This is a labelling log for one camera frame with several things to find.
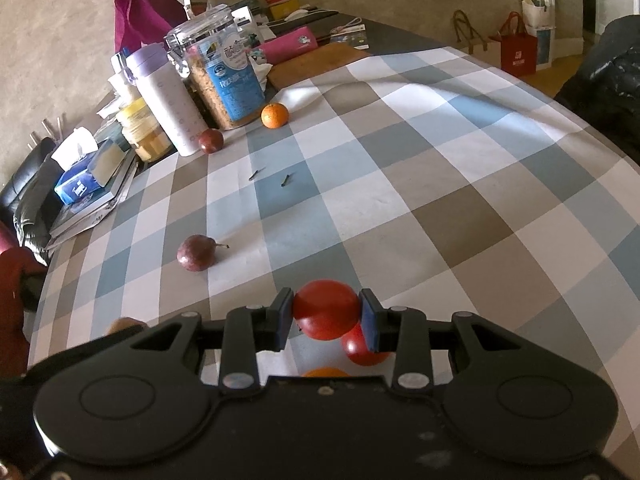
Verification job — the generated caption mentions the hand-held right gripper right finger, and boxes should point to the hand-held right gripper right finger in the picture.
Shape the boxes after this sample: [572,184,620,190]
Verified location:
[359,288,531,394]

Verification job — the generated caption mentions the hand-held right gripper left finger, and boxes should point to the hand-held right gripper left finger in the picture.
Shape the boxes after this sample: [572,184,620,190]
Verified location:
[115,287,293,394]

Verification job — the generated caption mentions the red tomato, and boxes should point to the red tomato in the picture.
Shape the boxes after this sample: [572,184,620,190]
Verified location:
[292,280,362,341]
[341,322,393,366]

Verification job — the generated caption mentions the yellowish round fruit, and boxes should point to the yellowish round fruit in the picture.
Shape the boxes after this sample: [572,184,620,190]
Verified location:
[105,316,147,337]

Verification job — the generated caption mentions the dark red stemmed passion fruit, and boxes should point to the dark red stemmed passion fruit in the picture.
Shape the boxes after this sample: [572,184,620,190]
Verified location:
[176,234,230,273]

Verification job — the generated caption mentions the red blanket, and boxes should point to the red blanket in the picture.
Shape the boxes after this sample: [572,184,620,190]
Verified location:
[0,220,48,376]

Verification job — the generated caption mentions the grey jacket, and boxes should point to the grey jacket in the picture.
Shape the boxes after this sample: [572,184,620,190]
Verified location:
[14,195,53,267]

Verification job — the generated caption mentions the checked tablecloth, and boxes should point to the checked tablecloth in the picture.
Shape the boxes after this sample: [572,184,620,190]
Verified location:
[22,46,640,480]

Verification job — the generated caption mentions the stack of books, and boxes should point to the stack of books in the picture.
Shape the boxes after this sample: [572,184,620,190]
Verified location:
[47,147,138,251]

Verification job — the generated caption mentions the blue tissue pack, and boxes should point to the blue tissue pack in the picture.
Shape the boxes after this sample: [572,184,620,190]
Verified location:
[54,140,123,206]

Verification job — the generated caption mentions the black leather sofa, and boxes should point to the black leather sofa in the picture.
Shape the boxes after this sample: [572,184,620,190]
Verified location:
[0,136,63,266]

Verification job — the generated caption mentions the small orange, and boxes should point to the small orange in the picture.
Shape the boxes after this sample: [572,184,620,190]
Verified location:
[260,102,290,130]

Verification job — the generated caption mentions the white crumpled tissue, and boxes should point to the white crumpled tissue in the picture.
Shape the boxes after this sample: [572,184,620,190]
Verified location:
[50,127,99,171]

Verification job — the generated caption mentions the yellow-lid jar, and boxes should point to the yellow-lid jar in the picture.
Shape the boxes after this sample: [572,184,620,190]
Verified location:
[116,97,175,163]

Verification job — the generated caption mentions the clear jar with blue label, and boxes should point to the clear jar with blue label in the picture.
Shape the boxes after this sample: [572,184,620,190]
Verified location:
[164,4,267,131]

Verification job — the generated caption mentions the metal rods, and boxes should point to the metal rods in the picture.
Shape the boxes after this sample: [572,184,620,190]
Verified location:
[27,117,66,148]

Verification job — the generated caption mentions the white bottle with purple lid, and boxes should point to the white bottle with purple lid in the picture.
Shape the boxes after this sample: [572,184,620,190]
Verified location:
[125,42,210,157]

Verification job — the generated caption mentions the white printed cloth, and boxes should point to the white printed cloth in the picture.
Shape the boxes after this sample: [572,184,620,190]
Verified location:
[247,55,273,93]

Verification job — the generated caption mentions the wooden cutting board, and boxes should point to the wooden cutting board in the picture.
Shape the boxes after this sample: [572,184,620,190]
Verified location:
[266,41,371,90]

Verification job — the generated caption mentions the pink pencil case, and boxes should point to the pink pencil case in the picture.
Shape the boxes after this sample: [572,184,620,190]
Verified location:
[248,27,319,65]

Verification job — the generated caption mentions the colourful card packet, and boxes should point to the colourful card packet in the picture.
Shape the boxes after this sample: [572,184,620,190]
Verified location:
[327,17,371,51]

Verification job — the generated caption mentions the small white bottle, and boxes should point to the small white bottle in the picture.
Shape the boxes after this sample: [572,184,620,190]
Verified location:
[109,52,138,106]

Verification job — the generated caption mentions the beige paper bag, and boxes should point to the beige paper bag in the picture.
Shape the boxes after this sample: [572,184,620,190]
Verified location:
[452,9,503,68]

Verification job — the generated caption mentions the black flat device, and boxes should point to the black flat device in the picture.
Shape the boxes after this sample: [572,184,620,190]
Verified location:
[260,9,341,36]

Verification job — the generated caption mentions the red gift bag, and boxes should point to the red gift bag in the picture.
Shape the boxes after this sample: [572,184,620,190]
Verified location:
[500,11,538,78]

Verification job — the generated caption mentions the yellow box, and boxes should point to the yellow box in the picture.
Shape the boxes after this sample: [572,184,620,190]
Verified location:
[269,0,300,20]

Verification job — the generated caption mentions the blue and white bag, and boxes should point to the blue and white bag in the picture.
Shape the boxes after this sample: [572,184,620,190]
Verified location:
[535,25,556,72]

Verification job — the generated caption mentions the magenta bag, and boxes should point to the magenta bag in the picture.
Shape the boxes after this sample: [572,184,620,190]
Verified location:
[114,0,186,53]

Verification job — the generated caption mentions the black puffy jacket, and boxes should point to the black puffy jacket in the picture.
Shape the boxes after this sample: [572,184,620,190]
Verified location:
[554,14,640,166]

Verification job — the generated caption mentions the white paper bag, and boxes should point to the white paper bag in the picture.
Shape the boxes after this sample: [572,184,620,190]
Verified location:
[521,0,555,28]

